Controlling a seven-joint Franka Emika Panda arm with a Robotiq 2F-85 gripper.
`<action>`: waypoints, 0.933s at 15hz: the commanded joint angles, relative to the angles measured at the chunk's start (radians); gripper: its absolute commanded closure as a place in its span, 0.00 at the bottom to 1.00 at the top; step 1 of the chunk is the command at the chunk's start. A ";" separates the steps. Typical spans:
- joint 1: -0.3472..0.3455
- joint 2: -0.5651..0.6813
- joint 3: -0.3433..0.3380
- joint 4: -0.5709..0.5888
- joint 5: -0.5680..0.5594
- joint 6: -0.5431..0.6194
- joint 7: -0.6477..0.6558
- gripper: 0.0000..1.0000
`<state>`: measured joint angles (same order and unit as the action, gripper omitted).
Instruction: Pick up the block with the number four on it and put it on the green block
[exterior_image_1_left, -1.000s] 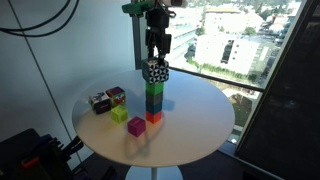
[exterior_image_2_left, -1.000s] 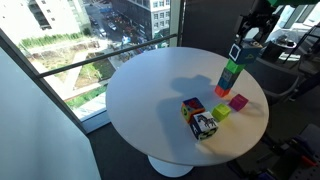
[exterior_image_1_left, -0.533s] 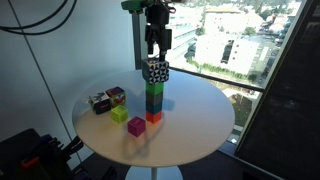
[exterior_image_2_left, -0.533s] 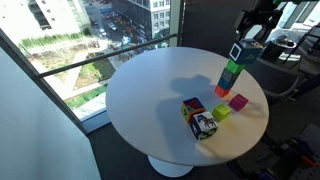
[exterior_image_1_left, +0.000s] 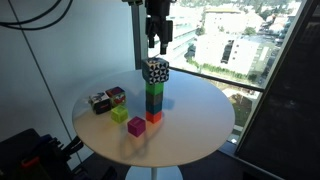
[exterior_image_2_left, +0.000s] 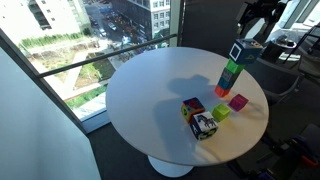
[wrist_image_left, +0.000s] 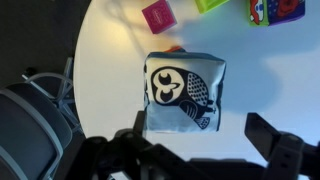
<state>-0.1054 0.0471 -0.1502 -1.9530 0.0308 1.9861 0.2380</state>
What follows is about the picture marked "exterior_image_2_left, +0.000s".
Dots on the grey window mullion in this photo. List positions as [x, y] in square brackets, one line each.
[176, 23]

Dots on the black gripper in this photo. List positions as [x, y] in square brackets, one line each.
[247, 13]

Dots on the colourful soft cube red flower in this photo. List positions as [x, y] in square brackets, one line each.
[192, 108]

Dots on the green block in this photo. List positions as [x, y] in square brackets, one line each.
[235, 66]

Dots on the black window railing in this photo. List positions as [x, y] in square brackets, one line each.
[106, 56]

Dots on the black soft cube with zebra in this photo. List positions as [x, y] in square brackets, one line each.
[204, 126]

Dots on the blue block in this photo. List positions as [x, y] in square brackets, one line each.
[225, 83]

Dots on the orange block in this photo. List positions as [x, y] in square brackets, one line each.
[222, 91]

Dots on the white table pedestal base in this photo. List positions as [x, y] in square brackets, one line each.
[170, 166]

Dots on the yellow-green block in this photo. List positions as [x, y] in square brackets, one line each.
[220, 112]

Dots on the magenta block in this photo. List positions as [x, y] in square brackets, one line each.
[238, 102]

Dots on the dark office chair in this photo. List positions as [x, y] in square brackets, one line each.
[276, 80]

